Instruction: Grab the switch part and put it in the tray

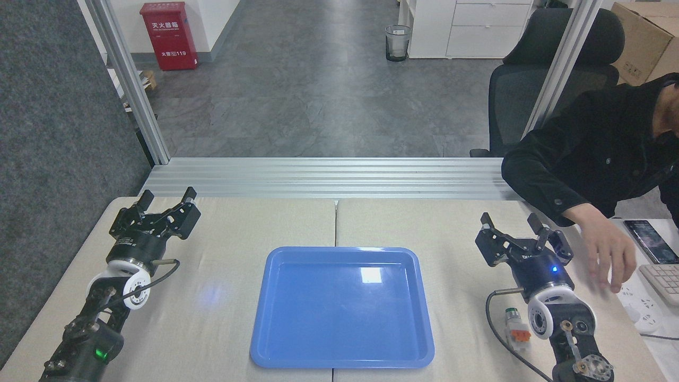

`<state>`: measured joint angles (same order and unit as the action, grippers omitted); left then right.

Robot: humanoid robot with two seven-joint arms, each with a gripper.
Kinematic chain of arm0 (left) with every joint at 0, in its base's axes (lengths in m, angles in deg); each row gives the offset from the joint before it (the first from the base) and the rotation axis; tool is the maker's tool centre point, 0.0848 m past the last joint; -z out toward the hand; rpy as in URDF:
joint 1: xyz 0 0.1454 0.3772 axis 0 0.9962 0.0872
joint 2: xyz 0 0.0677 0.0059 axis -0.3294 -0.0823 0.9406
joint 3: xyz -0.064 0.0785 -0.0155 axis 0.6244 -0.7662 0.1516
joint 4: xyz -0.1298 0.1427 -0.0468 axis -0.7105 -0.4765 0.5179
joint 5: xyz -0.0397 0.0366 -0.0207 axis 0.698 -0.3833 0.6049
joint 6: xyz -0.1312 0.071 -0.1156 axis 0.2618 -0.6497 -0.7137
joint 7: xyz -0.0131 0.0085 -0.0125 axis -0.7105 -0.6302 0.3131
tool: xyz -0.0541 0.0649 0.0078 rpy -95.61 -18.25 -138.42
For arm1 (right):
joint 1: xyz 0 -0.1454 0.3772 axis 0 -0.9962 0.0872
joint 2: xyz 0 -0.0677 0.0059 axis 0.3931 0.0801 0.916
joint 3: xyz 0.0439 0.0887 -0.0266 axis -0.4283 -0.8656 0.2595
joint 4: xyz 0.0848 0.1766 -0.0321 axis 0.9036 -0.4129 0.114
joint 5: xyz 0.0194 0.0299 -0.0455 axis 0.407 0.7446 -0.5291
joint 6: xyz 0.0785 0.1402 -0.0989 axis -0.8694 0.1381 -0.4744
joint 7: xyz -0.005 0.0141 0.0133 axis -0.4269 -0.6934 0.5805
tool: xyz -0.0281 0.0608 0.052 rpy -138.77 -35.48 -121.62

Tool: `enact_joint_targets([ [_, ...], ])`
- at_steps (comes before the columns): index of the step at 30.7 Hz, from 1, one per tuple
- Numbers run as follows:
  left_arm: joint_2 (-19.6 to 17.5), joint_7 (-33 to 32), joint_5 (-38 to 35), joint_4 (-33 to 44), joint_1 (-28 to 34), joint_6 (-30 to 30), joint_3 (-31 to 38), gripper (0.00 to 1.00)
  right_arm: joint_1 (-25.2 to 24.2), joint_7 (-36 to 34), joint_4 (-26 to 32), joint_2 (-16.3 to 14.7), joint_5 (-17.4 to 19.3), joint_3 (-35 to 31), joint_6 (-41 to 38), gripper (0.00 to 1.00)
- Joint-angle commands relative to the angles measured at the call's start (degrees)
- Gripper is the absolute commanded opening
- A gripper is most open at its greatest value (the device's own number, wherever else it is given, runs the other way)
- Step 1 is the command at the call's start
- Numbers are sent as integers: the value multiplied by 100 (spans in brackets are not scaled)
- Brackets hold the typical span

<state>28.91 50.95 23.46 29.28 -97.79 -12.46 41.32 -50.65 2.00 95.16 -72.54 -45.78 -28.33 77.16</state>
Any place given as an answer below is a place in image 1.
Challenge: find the silver aluminium post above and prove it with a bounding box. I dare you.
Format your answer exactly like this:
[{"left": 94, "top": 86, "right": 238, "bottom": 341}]
[
  {"left": 523, "top": 0, "right": 606, "bottom": 140},
  {"left": 85, "top": 0, "right": 171, "bottom": 166}
]

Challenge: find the green-capped switch part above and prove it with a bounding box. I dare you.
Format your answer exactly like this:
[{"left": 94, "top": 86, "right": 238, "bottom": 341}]
[{"left": 503, "top": 306, "right": 532, "bottom": 349}]

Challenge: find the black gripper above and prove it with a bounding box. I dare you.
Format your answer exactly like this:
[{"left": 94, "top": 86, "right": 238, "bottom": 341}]
[
  {"left": 108, "top": 187, "right": 202, "bottom": 270},
  {"left": 475, "top": 212, "right": 575, "bottom": 299}
]

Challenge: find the black smartphone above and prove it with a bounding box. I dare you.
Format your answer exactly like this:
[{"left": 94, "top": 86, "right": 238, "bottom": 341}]
[{"left": 623, "top": 219, "right": 679, "bottom": 265}]

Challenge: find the white drawer cabinet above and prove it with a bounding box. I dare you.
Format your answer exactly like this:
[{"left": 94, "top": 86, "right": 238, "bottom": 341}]
[{"left": 399, "top": 0, "right": 536, "bottom": 59}]

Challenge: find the white keyboard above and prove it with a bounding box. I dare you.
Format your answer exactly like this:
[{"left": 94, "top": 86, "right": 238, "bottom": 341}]
[{"left": 638, "top": 263, "right": 679, "bottom": 307}]

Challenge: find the grey mesh trash bin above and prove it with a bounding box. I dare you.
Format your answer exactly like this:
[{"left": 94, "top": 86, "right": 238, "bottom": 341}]
[{"left": 385, "top": 24, "right": 412, "bottom": 63}]

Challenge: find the blue plastic tray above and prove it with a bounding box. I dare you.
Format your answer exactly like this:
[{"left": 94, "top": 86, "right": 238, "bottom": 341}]
[{"left": 249, "top": 246, "right": 436, "bottom": 370}]

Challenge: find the person's hand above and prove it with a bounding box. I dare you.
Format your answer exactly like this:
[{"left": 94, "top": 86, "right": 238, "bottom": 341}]
[{"left": 562, "top": 203, "right": 638, "bottom": 294}]

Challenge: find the brown cardboard box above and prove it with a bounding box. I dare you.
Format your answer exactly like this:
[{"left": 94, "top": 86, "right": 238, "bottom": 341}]
[{"left": 610, "top": 1, "right": 679, "bottom": 87}]

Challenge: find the silver aluminium rail frame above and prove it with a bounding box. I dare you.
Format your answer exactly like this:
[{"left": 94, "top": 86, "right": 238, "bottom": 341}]
[{"left": 139, "top": 157, "right": 524, "bottom": 202}]

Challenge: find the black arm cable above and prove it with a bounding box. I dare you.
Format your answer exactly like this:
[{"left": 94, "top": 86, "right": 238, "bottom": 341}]
[
  {"left": 485, "top": 286, "right": 555, "bottom": 382},
  {"left": 98, "top": 258, "right": 181, "bottom": 309}
]

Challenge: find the white power strip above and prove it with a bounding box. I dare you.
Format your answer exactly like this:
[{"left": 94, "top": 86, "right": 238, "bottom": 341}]
[{"left": 607, "top": 280, "right": 664, "bottom": 334}]

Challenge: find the person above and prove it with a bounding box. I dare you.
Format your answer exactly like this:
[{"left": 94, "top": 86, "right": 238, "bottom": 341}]
[{"left": 501, "top": 72, "right": 679, "bottom": 229}]

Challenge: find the black office chair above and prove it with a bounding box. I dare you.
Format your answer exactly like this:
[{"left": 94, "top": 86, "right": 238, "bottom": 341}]
[{"left": 469, "top": 7, "right": 625, "bottom": 159}]

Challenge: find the red fire extinguisher box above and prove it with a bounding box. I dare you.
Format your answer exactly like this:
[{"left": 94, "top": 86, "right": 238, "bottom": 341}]
[{"left": 140, "top": 1, "right": 199, "bottom": 72}]

